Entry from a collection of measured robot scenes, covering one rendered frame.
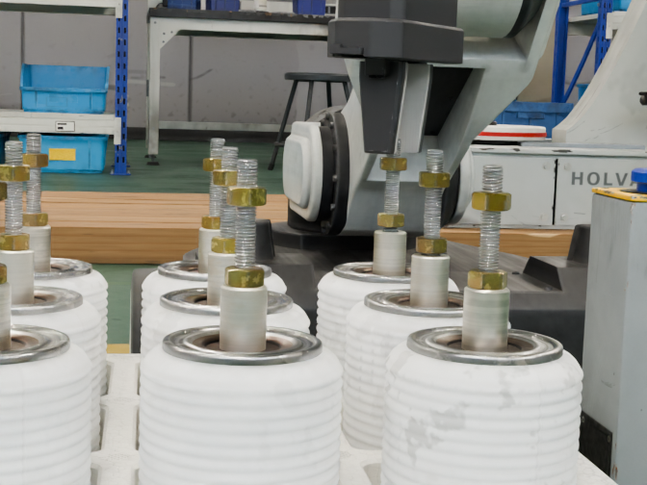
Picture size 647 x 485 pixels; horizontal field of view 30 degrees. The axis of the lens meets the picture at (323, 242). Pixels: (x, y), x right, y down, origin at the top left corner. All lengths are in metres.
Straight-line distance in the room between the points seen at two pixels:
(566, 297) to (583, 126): 1.86
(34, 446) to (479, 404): 0.20
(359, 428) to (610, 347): 0.20
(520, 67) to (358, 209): 0.27
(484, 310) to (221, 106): 8.47
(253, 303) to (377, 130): 0.26
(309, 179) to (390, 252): 0.56
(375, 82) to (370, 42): 0.05
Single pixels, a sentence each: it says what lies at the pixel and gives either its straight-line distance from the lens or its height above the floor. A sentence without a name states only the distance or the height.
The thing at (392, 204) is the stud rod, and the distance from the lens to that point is 0.81.
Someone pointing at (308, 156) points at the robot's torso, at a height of 0.30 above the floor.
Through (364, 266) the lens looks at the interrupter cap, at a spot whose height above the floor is 0.25.
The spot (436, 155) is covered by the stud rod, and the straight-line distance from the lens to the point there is 0.69.
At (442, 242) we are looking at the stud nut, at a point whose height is 0.29.
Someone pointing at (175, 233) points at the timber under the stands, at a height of 0.07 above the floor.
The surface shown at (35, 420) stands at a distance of 0.54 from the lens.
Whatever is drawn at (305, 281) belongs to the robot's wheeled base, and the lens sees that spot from 1.13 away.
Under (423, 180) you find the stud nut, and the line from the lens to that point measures 0.69.
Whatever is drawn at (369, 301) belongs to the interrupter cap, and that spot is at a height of 0.25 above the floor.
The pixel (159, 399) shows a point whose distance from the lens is 0.55.
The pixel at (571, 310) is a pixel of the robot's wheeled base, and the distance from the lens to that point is 1.18.
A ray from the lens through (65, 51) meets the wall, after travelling 9.01.
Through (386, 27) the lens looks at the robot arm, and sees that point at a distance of 0.76.
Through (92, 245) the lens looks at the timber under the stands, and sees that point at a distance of 2.59.
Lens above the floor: 0.37
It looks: 7 degrees down
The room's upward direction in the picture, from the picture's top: 2 degrees clockwise
